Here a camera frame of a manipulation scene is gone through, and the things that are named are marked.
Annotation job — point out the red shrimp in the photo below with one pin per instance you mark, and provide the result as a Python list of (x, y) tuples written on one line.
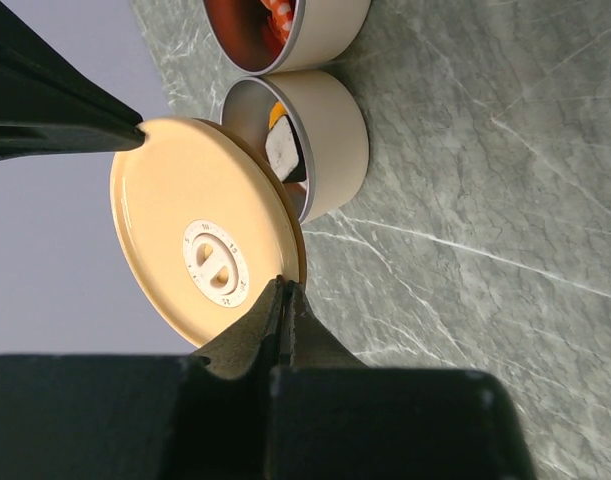
[(281, 12)]

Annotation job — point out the beige steel container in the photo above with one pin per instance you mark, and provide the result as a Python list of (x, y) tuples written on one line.
[(327, 122), (263, 37)]

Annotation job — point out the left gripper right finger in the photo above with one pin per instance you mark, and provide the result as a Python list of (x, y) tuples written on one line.
[(274, 396)]

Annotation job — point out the beige round lid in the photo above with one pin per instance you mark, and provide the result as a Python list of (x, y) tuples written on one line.
[(203, 223)]

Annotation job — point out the sushi piece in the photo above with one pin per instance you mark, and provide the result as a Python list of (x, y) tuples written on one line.
[(284, 152)]

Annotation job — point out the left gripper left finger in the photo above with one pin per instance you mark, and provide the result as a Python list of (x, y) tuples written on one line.
[(48, 107)]

